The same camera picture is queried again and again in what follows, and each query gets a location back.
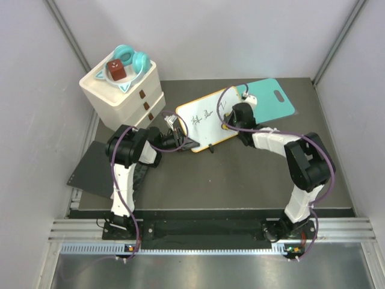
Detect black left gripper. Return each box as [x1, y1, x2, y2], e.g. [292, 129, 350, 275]
[156, 127, 200, 152]

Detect yellow-framed whiteboard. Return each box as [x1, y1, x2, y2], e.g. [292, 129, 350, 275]
[176, 86, 241, 153]

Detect yellow bone-shaped eraser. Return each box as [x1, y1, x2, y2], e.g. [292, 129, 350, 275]
[221, 113, 230, 130]

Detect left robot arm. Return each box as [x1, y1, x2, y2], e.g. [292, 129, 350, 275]
[105, 125, 200, 217]

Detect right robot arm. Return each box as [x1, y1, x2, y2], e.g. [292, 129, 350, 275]
[223, 102, 336, 238]

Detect teal cutting board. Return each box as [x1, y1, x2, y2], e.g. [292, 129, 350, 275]
[247, 78, 296, 123]

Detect white three-drawer storage cabinet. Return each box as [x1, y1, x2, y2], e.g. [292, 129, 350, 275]
[79, 54, 165, 131]

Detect teal cat-ear headphones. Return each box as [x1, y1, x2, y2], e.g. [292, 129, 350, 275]
[94, 45, 152, 93]

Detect brown cube toy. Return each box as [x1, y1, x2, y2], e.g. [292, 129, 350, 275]
[107, 58, 126, 81]

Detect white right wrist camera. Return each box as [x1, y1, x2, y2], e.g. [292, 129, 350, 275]
[242, 95, 257, 109]

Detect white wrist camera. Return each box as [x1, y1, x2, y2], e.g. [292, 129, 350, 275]
[164, 114, 178, 130]
[242, 95, 257, 109]

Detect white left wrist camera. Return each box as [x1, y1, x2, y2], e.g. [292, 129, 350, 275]
[164, 114, 178, 130]

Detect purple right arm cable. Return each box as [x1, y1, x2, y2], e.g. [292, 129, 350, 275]
[216, 83, 336, 263]

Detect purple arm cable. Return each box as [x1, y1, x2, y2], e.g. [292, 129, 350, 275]
[110, 110, 189, 263]
[216, 83, 336, 263]

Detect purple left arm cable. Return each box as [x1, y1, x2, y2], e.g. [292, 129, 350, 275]
[110, 110, 189, 263]

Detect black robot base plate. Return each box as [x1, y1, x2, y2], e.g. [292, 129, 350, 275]
[102, 218, 315, 250]

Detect aluminium frame rail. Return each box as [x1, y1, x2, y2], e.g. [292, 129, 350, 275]
[48, 218, 376, 243]

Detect grey slotted cable duct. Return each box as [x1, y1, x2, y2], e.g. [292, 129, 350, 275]
[60, 243, 300, 256]

